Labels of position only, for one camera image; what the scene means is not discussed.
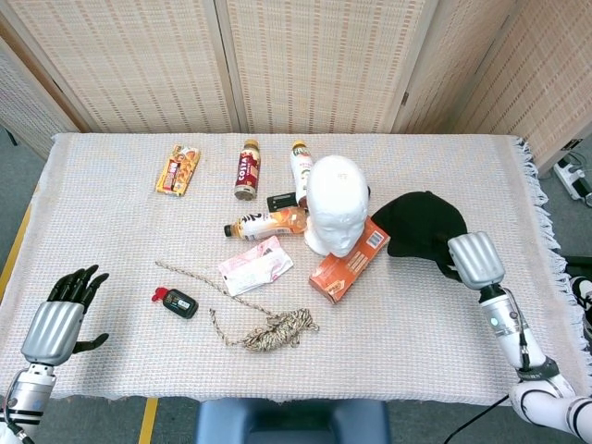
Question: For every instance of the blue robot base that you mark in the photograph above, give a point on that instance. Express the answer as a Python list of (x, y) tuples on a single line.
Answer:
[(291, 421)]

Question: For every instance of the woven folding screen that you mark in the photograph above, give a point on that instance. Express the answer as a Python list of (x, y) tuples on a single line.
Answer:
[(296, 65)]

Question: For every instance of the yellow snack bar package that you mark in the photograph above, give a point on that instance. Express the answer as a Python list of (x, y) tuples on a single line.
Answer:
[(178, 170)]

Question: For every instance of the orange cardboard box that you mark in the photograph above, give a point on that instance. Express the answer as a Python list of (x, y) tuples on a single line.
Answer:
[(347, 268)]

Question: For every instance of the white woven tablecloth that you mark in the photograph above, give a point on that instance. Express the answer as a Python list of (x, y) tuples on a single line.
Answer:
[(296, 324)]

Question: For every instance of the black baseball cap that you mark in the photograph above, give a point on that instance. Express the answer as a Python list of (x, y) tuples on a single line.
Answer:
[(416, 226)]

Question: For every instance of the white foam mannequin head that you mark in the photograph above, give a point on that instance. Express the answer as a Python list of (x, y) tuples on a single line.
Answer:
[(337, 203)]

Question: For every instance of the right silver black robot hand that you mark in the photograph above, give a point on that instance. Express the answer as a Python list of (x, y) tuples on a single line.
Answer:
[(476, 259)]

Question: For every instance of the white milk tea bottle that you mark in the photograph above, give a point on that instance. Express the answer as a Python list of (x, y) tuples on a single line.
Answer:
[(300, 171)]

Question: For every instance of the pink white plastic pouch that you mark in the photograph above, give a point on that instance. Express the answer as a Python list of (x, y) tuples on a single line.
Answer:
[(254, 268)]

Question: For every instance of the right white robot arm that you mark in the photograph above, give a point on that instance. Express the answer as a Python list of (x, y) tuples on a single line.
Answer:
[(527, 351)]

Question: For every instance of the red Costa coffee bottle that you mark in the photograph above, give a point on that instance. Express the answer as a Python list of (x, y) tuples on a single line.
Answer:
[(247, 171)]

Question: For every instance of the black device with red cap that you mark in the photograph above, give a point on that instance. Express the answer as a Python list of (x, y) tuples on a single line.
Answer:
[(178, 301)]

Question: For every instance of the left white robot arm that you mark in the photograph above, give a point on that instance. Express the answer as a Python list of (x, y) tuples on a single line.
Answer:
[(23, 402)]

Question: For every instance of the white power strip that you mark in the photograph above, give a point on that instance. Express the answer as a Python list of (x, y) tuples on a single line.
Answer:
[(573, 178)]

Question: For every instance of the black white sneaker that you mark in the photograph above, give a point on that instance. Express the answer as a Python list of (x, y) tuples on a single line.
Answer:
[(583, 305)]

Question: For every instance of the small black rectangular box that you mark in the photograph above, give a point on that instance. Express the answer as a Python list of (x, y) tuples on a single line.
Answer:
[(281, 201)]

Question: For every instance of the orange juice bottle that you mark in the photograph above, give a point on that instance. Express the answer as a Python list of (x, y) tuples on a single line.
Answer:
[(263, 224)]

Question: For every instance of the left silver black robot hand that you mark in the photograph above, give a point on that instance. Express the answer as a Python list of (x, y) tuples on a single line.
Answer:
[(53, 330)]

